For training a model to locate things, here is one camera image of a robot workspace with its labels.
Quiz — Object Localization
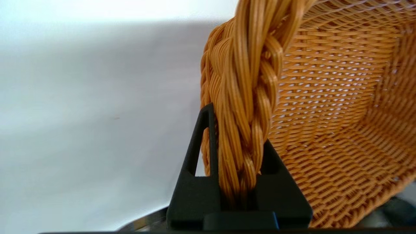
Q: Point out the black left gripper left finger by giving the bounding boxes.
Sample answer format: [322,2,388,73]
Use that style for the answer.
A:
[167,103,225,230]

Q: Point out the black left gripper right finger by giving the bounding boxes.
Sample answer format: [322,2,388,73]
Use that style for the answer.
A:
[256,140,313,228]

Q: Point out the orange woven wicker basket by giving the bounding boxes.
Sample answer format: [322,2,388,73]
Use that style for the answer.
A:
[200,0,416,228]

